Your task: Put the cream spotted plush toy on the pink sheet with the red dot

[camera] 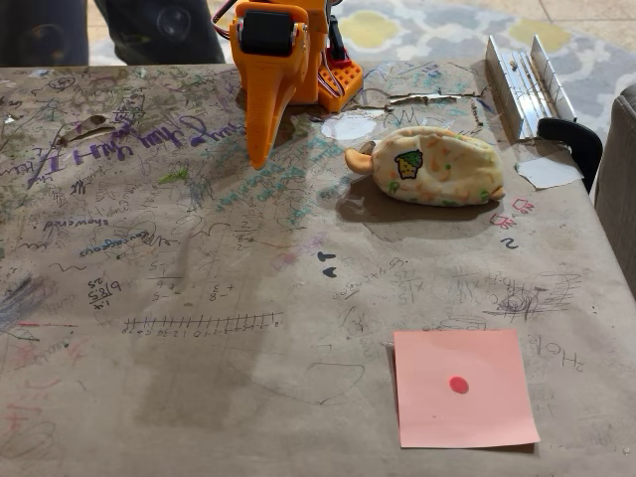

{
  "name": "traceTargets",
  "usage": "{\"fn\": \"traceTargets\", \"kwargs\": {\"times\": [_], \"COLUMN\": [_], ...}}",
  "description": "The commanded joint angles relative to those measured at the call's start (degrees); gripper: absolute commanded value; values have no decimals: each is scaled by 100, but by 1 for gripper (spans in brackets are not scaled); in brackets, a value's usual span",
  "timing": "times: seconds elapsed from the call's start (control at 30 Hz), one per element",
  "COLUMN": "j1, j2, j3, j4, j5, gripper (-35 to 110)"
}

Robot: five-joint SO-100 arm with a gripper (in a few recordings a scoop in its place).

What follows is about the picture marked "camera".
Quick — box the grey upholstered chair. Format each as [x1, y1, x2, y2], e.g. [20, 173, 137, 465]
[593, 81, 636, 305]

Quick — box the black red base clamp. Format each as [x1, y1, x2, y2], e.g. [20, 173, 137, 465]
[327, 14, 350, 69]

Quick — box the grey yellow patterned rug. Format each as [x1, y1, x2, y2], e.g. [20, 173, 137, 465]
[86, 0, 636, 145]

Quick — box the dark trouser leg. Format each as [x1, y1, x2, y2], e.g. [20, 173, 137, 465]
[93, 0, 226, 66]
[0, 0, 89, 68]

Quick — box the plush toy with cupcake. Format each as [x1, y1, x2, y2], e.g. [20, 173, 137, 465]
[344, 125, 506, 208]

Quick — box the aluminium channel rail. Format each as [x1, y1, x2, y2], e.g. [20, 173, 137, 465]
[484, 34, 578, 143]

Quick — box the scribbled brown paper table cover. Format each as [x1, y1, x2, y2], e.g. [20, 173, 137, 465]
[0, 59, 636, 477]

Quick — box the pink sticky note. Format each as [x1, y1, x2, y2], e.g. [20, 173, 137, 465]
[393, 328, 542, 449]

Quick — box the black curved clamp handle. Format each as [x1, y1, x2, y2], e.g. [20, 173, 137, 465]
[536, 117, 604, 195]

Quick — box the red white servo cable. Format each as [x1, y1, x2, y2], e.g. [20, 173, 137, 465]
[317, 63, 345, 98]

